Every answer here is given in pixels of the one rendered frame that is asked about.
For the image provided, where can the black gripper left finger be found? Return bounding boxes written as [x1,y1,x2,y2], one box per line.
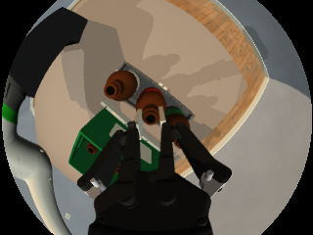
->
[77,109,144,206]

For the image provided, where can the brown bottle with green label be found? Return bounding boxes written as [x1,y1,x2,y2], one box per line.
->
[165,106,190,149]

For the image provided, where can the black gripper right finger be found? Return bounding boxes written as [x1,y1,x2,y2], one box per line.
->
[156,106,232,206]

